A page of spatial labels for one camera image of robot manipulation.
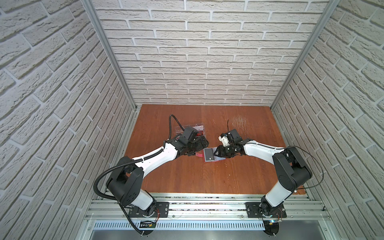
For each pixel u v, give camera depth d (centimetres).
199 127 97
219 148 82
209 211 74
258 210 74
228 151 79
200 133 98
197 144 75
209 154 92
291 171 47
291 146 51
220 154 81
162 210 73
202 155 92
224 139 87
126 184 43
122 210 71
